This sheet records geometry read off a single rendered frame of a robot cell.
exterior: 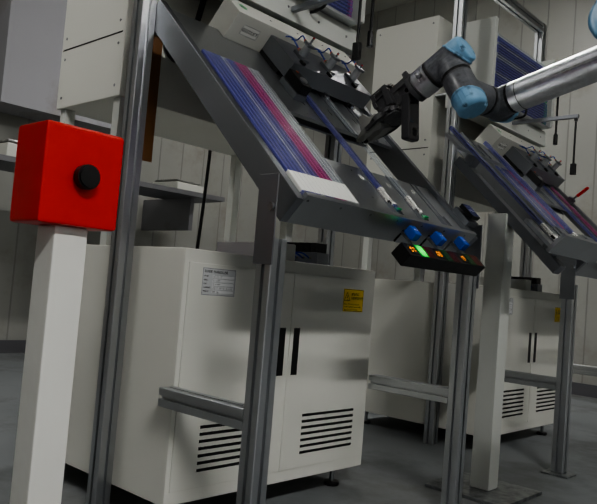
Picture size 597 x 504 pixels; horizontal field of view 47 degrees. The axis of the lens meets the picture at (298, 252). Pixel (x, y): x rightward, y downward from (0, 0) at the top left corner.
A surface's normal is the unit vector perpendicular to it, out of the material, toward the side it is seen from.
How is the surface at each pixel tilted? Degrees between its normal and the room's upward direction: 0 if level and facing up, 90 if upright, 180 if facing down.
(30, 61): 90
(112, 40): 90
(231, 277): 90
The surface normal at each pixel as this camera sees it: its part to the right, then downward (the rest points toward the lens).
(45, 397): 0.73, 0.03
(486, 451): -0.67, -0.10
